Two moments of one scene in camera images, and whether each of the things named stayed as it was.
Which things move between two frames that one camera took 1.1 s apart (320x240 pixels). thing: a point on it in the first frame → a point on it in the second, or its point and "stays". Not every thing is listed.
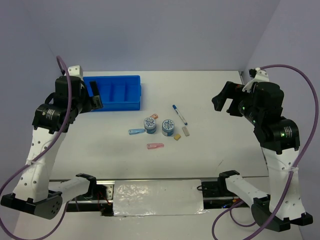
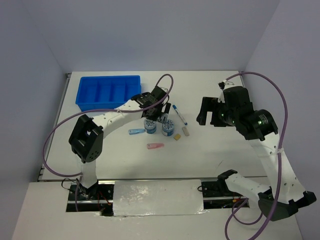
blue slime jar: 168,127 stays
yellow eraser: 177,137 stays
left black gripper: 94,103 → 161,116
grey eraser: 185,131 stays
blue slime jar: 150,125 stays
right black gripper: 219,100 → 210,104
